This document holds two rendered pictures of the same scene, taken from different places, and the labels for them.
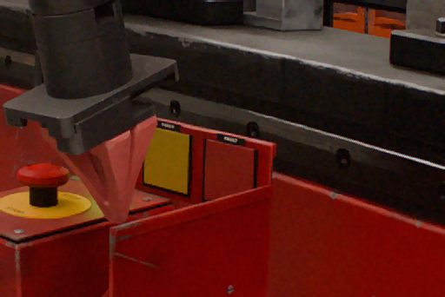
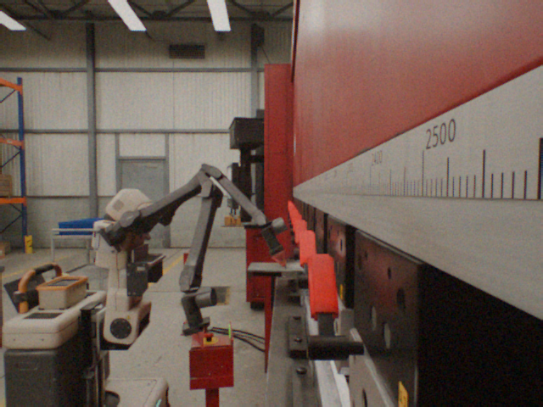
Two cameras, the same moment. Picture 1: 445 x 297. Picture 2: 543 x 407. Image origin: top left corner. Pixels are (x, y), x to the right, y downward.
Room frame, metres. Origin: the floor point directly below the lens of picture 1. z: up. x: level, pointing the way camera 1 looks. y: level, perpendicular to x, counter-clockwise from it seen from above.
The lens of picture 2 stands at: (-0.14, -0.97, 1.37)
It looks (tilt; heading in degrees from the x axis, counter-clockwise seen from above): 3 degrees down; 38
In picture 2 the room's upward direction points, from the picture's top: straight up
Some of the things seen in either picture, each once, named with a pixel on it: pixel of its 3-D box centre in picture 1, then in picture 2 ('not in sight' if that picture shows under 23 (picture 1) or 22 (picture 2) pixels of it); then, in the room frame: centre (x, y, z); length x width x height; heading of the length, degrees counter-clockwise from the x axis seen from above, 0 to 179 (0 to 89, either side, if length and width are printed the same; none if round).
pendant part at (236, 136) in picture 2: not in sight; (245, 174); (2.14, 1.10, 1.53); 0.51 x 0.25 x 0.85; 50
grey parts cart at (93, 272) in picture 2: not in sight; (93, 261); (2.08, 3.72, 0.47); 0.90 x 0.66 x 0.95; 40
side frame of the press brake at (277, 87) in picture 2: not in sight; (321, 220); (2.27, 0.45, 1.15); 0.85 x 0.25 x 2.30; 126
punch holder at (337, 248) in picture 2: not in sight; (366, 286); (0.27, -0.79, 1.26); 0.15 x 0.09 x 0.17; 36
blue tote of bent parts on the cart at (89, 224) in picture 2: not in sight; (85, 228); (1.94, 3.62, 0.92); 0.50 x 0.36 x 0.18; 130
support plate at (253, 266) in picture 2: not in sight; (275, 266); (1.29, 0.13, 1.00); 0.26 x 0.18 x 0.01; 126
